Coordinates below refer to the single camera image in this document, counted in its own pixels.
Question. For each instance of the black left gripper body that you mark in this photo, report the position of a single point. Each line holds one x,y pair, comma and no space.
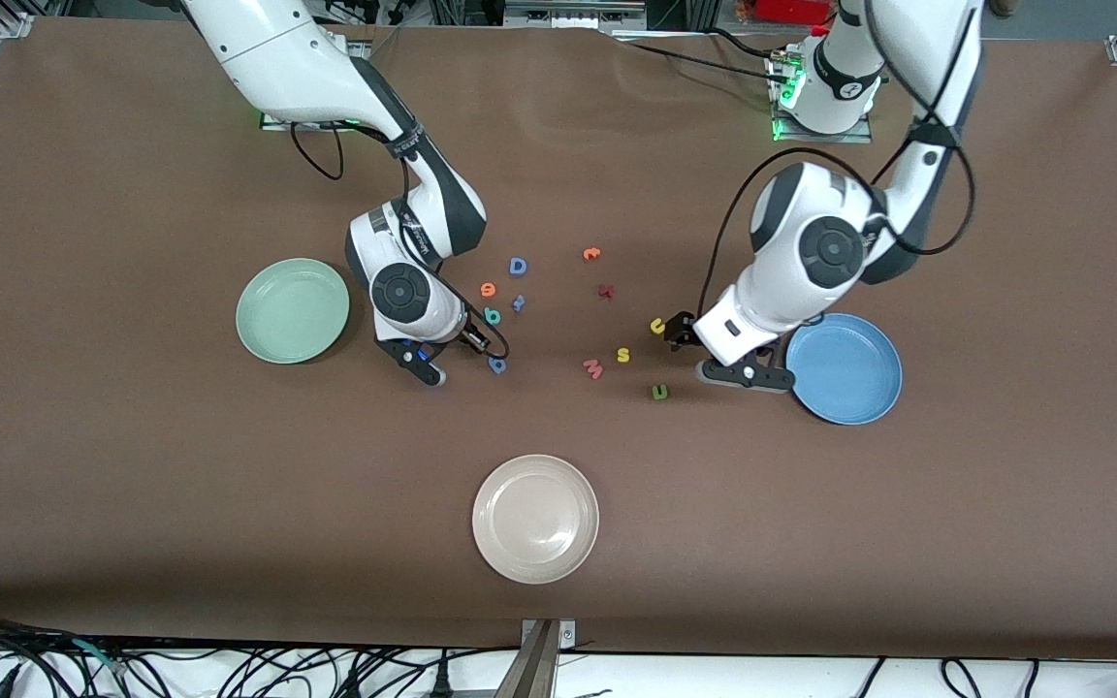
682,332

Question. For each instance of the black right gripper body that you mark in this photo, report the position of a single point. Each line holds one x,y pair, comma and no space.
474,338

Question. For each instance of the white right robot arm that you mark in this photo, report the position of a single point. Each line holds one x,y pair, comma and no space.
277,58

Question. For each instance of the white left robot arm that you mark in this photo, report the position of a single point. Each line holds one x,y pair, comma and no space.
801,242

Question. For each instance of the blue foam letter g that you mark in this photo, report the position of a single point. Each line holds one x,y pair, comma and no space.
498,367

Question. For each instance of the blue foam letter D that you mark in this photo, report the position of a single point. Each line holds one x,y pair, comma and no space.
512,267

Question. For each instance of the pink foam letter w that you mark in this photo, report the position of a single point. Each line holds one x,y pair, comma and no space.
593,369

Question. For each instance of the blue plate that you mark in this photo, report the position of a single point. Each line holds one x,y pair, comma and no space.
849,378

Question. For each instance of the pale green plate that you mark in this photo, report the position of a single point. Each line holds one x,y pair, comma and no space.
293,310

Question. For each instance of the beige plate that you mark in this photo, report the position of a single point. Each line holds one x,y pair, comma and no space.
535,519

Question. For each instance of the grey metal equipment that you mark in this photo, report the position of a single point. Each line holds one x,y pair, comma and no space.
573,14

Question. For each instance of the aluminium profile bar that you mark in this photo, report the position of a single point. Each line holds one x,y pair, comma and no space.
531,674

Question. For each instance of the red box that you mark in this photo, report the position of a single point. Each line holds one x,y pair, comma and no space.
791,10

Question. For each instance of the black power plug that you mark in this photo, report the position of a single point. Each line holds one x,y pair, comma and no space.
441,683

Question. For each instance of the brown table cover sheet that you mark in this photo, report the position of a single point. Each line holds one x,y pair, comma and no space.
132,485

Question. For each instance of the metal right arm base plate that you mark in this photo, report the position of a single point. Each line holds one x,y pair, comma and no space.
272,123

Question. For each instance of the metal corner bracket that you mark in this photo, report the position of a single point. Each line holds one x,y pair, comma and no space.
567,635

